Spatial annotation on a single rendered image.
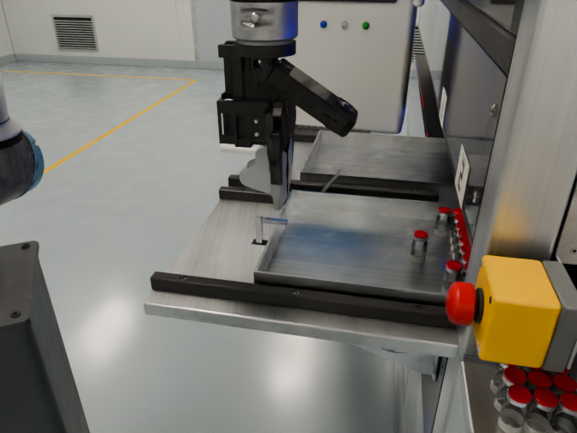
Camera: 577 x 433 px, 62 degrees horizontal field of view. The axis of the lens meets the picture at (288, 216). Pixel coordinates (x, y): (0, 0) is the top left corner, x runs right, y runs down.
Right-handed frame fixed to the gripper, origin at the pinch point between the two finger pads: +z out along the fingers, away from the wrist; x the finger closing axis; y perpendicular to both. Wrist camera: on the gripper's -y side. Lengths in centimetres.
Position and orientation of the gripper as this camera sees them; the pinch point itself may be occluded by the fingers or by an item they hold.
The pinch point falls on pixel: (283, 199)
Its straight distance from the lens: 64.1
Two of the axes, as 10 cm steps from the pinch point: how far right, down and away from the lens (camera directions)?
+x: -2.0, 4.7, -8.6
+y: -9.8, -1.0, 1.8
